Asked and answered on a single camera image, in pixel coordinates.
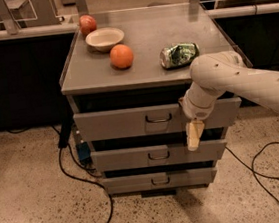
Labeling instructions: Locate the grey drawer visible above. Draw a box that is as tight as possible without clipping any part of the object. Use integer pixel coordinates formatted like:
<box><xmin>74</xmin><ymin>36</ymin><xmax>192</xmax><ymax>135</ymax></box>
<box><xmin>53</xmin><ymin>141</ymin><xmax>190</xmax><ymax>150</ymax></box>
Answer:
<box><xmin>91</xmin><ymin>139</ymin><xmax>227</xmax><ymax>172</ymax></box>
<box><xmin>74</xmin><ymin>97</ymin><xmax>241</xmax><ymax>142</ymax></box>
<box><xmin>103</xmin><ymin>167</ymin><xmax>217</xmax><ymax>195</ymax></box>

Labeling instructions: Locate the crushed green can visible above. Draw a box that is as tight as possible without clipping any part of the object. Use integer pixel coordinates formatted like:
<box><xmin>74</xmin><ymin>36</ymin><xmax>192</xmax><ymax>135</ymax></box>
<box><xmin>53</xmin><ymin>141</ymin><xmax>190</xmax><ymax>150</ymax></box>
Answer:
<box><xmin>159</xmin><ymin>42</ymin><xmax>199</xmax><ymax>70</ymax></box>

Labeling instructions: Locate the black cable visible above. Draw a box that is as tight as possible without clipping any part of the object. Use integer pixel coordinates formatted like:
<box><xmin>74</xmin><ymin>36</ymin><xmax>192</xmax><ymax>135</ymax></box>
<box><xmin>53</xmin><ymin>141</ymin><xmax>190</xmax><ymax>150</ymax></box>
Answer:
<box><xmin>225</xmin><ymin>140</ymin><xmax>279</xmax><ymax>223</ymax></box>
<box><xmin>6</xmin><ymin>118</ymin><xmax>116</xmax><ymax>223</ymax></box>

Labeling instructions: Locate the dark counter left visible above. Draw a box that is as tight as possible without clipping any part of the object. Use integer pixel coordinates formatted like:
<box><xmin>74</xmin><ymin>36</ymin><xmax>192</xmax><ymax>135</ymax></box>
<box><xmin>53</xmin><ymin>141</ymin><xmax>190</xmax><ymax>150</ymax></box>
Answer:
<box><xmin>0</xmin><ymin>33</ymin><xmax>74</xmax><ymax>130</ymax></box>

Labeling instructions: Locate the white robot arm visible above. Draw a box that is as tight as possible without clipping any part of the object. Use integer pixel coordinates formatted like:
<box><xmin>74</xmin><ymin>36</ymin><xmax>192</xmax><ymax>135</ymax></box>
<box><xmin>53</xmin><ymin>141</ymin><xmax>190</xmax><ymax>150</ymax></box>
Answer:
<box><xmin>179</xmin><ymin>51</ymin><xmax>279</xmax><ymax>122</ymax></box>

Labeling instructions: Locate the grey top drawer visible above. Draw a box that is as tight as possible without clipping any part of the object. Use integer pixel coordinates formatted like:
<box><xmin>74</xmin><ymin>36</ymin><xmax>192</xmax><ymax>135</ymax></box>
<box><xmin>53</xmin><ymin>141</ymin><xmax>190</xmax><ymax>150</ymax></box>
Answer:
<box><xmin>74</xmin><ymin>97</ymin><xmax>241</xmax><ymax>142</ymax></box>

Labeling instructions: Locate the black cable left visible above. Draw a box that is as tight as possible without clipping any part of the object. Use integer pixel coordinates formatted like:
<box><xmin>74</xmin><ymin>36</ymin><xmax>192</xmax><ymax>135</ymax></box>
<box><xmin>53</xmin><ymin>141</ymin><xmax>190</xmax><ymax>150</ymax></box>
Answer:
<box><xmin>6</xmin><ymin>118</ymin><xmax>116</xmax><ymax>223</ymax></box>

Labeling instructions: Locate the white bowl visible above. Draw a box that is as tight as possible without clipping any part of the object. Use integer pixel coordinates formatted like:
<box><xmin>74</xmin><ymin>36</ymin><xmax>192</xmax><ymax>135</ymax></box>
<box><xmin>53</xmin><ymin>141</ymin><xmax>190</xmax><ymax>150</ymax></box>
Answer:
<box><xmin>85</xmin><ymin>27</ymin><xmax>125</xmax><ymax>52</ymax></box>

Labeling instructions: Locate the grey bottom drawer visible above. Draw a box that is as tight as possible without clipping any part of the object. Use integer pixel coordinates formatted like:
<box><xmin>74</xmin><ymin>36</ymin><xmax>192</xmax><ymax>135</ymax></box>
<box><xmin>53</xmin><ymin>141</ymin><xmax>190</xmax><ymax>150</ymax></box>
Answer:
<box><xmin>103</xmin><ymin>167</ymin><xmax>217</xmax><ymax>195</ymax></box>

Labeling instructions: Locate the red apple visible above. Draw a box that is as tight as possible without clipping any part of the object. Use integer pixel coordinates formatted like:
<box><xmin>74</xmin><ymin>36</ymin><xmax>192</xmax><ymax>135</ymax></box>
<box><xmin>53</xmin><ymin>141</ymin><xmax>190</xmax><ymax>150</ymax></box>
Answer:
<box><xmin>79</xmin><ymin>15</ymin><xmax>97</xmax><ymax>36</ymax></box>

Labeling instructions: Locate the grey drawer cabinet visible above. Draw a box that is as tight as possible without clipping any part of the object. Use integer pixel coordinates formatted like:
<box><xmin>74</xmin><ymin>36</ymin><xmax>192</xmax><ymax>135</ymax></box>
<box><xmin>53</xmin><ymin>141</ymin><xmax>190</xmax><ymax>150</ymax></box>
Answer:
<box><xmin>51</xmin><ymin>0</ymin><xmax>266</xmax><ymax>207</ymax></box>

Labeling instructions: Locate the grey middle drawer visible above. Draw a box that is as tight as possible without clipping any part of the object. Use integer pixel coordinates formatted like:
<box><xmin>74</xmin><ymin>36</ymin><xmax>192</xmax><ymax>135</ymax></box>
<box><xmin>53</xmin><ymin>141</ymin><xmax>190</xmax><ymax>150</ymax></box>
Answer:
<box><xmin>91</xmin><ymin>139</ymin><xmax>227</xmax><ymax>172</ymax></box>

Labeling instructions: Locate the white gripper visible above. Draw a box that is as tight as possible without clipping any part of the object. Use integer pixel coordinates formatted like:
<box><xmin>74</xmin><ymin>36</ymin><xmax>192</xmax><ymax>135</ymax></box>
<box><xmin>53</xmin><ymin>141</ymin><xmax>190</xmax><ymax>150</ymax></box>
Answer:
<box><xmin>178</xmin><ymin>82</ymin><xmax>225</xmax><ymax>151</ymax></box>

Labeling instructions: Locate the orange fruit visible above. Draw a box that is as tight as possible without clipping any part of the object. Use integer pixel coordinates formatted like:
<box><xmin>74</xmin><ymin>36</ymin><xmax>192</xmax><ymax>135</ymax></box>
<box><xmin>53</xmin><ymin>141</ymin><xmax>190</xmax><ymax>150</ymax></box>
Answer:
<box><xmin>110</xmin><ymin>44</ymin><xmax>134</xmax><ymax>69</ymax></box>

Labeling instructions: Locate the black cable right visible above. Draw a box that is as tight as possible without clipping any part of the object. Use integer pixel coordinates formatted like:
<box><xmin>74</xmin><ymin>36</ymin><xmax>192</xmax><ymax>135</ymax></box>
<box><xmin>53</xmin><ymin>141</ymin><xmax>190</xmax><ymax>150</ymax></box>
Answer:
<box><xmin>225</xmin><ymin>140</ymin><xmax>279</xmax><ymax>223</ymax></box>

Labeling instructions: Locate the blue box on floor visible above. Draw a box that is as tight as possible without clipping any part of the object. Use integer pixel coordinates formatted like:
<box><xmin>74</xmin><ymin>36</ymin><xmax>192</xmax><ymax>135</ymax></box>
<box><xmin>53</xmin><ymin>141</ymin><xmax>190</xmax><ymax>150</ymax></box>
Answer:
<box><xmin>76</xmin><ymin>142</ymin><xmax>92</xmax><ymax>165</ymax></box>

